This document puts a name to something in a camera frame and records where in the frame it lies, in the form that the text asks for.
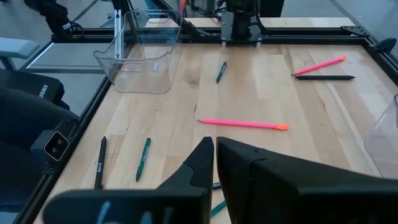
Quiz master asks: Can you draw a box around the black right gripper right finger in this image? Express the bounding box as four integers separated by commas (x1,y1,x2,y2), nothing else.
216,136,398,224

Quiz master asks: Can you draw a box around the black table-level camera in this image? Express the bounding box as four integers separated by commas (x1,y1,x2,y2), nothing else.
30,119,78,164

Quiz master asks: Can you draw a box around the black frame clamp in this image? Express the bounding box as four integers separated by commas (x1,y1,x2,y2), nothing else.
371,37,397,54

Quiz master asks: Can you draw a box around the clear plastic bin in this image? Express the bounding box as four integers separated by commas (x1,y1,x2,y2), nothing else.
93,8,184,95
363,93,398,180

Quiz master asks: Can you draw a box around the green crayon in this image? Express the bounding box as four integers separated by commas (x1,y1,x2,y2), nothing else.
215,60,228,84
135,137,152,183
210,200,228,218

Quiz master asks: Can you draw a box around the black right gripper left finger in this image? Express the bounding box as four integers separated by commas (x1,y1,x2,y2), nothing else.
42,136,215,224

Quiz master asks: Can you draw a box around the black equipment with cable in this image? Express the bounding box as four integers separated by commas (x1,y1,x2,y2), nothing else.
24,0,85,43

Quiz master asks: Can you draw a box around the silver aluminium extrusion post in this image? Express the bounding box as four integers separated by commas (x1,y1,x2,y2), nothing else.
113,9,123,60

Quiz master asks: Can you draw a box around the black Husky bag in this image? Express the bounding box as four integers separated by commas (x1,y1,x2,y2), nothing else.
0,68,66,110

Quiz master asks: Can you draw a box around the grey chair armrest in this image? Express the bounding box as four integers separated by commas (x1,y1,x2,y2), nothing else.
0,37,40,71

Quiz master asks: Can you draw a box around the pink pencil orange eraser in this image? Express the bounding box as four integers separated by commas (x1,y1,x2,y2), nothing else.
196,118,290,131
291,55,347,77

